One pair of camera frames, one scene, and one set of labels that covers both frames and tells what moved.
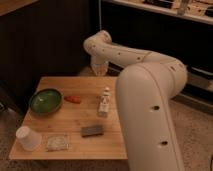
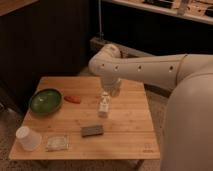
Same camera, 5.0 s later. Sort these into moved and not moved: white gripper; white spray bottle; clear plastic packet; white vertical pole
Moved: white gripper
Not moved: white spray bottle; clear plastic packet; white vertical pole
